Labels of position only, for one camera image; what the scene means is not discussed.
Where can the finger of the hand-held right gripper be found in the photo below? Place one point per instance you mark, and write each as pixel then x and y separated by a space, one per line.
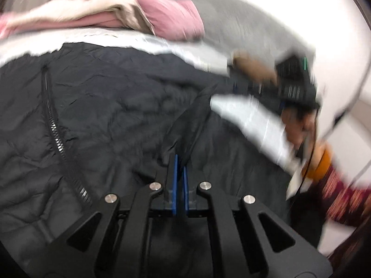
pixel 240 88

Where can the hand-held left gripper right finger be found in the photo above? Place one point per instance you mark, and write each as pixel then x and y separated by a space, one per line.
pixel 185 188

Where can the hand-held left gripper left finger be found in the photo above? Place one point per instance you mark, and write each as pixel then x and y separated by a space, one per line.
pixel 174 179

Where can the black puffer jacket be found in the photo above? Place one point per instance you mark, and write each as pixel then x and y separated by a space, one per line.
pixel 116 107

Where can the person's right hand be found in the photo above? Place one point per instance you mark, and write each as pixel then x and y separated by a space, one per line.
pixel 295 121

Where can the grey bed sheet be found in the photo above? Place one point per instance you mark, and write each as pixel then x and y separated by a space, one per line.
pixel 237 23

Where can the pink quilt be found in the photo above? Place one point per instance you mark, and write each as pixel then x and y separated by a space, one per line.
pixel 174 14

